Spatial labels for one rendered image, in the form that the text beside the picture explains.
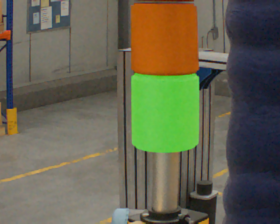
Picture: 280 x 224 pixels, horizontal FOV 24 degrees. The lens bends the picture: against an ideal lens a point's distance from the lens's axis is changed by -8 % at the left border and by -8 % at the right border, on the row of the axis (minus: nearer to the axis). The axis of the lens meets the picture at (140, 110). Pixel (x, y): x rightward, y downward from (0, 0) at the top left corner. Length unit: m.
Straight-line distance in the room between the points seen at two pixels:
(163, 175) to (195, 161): 1.94
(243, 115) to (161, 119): 0.95
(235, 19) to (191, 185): 1.14
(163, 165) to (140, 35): 0.10
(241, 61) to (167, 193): 0.92
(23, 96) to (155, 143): 11.66
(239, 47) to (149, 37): 0.95
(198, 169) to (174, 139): 1.98
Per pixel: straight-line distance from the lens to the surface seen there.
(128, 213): 1.99
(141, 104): 0.50
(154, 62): 0.49
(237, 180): 1.49
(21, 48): 12.20
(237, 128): 1.46
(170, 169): 0.52
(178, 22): 0.49
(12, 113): 10.27
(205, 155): 2.50
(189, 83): 0.50
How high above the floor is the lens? 2.29
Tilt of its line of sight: 11 degrees down
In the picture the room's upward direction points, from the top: straight up
